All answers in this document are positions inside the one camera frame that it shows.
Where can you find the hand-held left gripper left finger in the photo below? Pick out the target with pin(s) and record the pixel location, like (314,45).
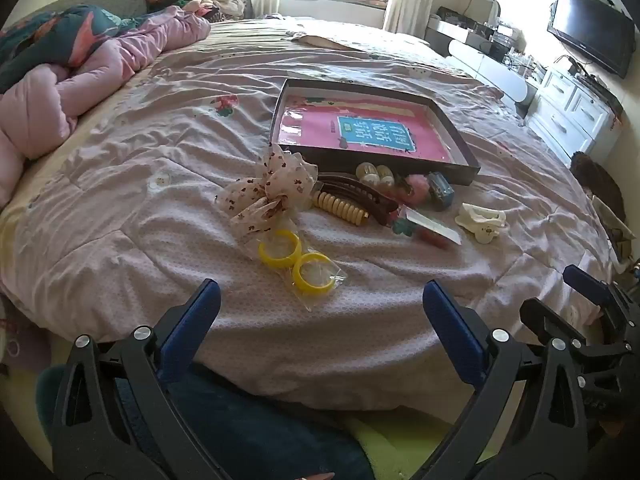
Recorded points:
(192,332)

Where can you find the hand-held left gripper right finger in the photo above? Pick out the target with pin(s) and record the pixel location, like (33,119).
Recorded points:
(450,335)

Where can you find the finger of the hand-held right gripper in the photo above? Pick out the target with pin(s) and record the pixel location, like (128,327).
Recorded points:
(582,281)
(542,316)

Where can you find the yellow bangles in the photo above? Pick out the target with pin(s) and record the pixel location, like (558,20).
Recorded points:
(263,253)

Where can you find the white card jewelry packet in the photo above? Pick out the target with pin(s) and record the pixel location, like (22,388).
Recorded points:
(430,222)

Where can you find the white hair claw clip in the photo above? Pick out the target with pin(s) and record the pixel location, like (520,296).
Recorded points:
(480,217)

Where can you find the small blue box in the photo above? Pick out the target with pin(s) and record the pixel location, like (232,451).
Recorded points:
(442,192)

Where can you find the dark shallow cardboard box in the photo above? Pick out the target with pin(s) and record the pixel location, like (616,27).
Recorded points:
(450,170)

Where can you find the printed fabric hair bow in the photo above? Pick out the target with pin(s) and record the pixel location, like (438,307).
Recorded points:
(280,180)

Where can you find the pink printed bed sheet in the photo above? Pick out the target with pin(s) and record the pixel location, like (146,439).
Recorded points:
(150,260)

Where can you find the brown fluffy cushion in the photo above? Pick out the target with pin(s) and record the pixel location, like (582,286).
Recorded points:
(595,180)

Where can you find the person's blue trouser leg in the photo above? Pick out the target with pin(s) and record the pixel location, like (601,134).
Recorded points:
(250,425)

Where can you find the green fuzzy cloth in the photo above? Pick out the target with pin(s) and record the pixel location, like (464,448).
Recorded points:
(400,440)

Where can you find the brown hair claw clip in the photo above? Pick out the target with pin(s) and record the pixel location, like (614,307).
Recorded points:
(360,192)

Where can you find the pearly oval hair clip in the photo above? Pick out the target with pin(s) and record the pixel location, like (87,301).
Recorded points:
(386,177)
(369,174)

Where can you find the white drawer dresser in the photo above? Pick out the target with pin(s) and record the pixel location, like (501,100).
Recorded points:
(570,105)

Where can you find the white vanity table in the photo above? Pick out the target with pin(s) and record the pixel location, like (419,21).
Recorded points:
(490,65)

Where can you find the black flat television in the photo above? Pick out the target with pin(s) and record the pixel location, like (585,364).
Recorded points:
(590,30)

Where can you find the pink quilt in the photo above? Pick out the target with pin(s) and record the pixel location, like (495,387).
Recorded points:
(75,90)

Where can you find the heart-shaped mirror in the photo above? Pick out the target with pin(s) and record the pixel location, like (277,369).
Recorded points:
(485,7)

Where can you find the beige folded blanket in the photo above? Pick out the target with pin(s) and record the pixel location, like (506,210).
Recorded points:
(350,40)

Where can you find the teal floral quilt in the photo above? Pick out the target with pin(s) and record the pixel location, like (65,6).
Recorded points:
(40,35)

